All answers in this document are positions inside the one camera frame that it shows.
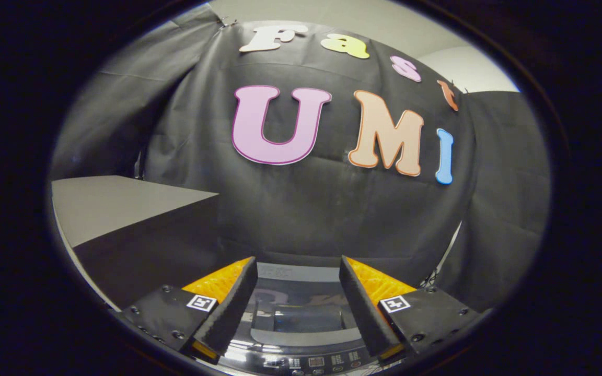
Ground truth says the grey washing machine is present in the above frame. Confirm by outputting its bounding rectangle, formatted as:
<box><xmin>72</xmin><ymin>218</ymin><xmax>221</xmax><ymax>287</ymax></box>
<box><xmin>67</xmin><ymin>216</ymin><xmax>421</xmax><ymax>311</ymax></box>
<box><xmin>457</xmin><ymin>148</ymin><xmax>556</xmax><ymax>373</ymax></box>
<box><xmin>217</xmin><ymin>261</ymin><xmax>401</xmax><ymax>376</ymax></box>

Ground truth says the thin metal stand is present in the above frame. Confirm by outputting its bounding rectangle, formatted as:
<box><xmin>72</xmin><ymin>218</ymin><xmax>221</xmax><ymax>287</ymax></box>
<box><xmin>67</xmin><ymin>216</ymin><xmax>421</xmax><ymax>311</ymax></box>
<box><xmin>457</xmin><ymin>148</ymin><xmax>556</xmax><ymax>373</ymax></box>
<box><xmin>420</xmin><ymin>222</ymin><xmax>462</xmax><ymax>291</ymax></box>

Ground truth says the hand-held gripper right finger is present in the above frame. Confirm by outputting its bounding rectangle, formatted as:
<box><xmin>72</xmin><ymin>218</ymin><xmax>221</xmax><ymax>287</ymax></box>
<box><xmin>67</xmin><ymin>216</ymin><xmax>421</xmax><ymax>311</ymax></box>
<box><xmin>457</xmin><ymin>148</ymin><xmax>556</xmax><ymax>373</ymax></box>
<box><xmin>339</xmin><ymin>255</ymin><xmax>482</xmax><ymax>361</ymax></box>

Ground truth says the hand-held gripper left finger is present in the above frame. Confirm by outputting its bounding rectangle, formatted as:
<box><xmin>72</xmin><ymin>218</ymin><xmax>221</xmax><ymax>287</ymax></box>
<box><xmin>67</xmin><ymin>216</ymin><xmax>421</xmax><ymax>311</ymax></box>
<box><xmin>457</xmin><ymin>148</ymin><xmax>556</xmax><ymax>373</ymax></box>
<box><xmin>121</xmin><ymin>256</ymin><xmax>259</xmax><ymax>361</ymax></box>

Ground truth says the black backdrop cloth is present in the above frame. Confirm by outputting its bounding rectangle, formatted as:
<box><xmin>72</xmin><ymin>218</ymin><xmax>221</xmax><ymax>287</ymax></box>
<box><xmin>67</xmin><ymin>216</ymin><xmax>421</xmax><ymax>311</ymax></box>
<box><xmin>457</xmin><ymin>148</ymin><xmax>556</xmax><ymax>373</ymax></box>
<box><xmin>50</xmin><ymin>5</ymin><xmax>551</xmax><ymax>314</ymax></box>

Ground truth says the grey and black cabinet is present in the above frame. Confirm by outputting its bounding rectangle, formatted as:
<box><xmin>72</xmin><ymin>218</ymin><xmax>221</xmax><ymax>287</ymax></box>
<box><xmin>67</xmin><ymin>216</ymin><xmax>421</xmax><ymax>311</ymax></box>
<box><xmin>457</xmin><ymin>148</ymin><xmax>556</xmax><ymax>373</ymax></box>
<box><xmin>50</xmin><ymin>175</ymin><xmax>221</xmax><ymax>311</ymax></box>

